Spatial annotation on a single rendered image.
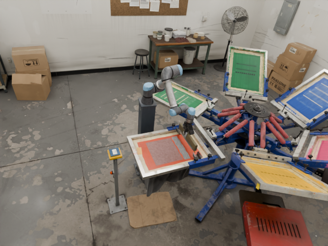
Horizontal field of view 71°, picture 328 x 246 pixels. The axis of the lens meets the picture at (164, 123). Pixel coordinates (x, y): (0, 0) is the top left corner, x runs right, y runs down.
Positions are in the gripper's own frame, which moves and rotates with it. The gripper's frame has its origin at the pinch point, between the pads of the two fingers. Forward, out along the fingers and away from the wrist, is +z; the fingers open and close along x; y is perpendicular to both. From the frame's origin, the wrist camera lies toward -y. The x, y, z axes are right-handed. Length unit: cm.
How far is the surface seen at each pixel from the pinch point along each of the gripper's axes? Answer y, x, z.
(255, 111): -2, -81, -22
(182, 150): -5.4, 6.5, 12.8
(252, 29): 380, -402, 16
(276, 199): -88, -52, 14
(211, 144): -13.2, -23.8, 4.9
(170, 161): -16.4, 25.6, 13.4
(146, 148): 8.9, 42.3, 13.6
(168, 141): 11.4, 15.5, 13.5
